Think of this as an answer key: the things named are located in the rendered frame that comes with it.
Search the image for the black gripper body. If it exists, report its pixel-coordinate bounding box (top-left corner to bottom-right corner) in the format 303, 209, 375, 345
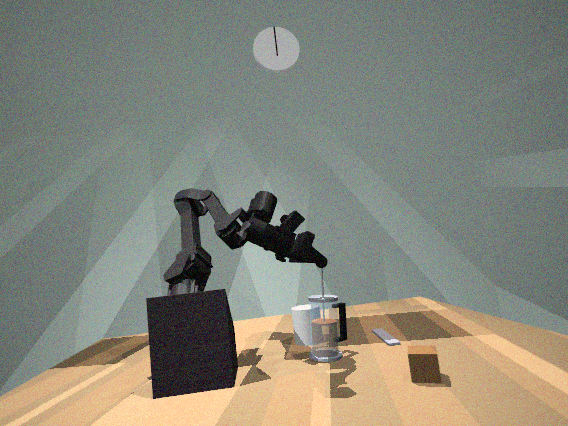
262, 225, 315, 262

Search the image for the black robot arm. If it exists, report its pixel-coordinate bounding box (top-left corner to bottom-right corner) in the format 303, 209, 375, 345
163, 188, 305, 296

